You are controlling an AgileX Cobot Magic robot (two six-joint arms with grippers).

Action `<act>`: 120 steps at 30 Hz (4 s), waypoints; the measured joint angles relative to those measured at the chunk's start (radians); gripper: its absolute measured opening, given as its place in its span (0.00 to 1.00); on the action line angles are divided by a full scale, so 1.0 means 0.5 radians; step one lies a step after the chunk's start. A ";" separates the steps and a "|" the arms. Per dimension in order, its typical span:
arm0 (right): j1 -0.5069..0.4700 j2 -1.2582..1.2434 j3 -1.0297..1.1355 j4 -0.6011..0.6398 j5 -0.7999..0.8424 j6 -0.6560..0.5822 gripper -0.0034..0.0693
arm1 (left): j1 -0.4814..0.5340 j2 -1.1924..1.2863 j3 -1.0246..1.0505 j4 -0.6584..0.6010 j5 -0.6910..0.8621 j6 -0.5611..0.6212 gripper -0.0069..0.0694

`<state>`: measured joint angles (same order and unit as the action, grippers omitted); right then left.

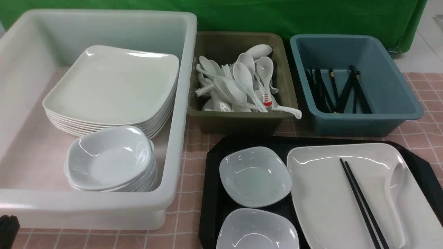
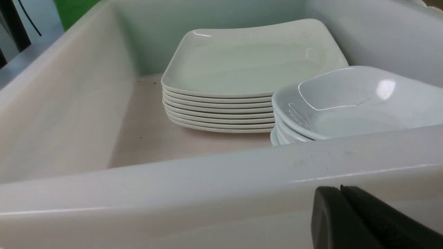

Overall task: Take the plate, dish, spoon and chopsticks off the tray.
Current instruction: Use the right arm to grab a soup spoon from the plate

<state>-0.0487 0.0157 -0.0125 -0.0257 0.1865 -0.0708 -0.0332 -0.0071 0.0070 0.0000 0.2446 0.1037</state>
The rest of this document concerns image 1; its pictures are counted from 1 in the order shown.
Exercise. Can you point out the large white square plate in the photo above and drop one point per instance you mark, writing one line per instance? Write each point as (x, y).
(327, 210)

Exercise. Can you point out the large white plastic tub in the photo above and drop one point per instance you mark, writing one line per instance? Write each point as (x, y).
(35, 51)

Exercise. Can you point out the olive green spoon bin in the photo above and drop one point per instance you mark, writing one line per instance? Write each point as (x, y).
(224, 47)

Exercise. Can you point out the top white plate in stack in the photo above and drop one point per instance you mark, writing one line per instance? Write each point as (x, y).
(114, 86)

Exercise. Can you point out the black serving tray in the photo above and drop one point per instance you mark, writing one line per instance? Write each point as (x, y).
(216, 204)

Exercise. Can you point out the green backdrop cloth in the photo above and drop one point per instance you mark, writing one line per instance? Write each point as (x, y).
(393, 22)

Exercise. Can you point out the white bowl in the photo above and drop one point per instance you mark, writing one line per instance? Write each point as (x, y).
(247, 228)
(255, 177)
(116, 159)

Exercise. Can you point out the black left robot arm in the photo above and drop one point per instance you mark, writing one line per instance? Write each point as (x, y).
(9, 227)

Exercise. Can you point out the black chopstick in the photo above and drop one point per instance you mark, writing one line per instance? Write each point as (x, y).
(361, 208)
(375, 227)

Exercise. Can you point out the blue chopstick bin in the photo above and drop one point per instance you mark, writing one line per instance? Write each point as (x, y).
(352, 86)

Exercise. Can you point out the white spoon with red print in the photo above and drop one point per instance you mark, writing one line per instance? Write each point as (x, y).
(265, 68)

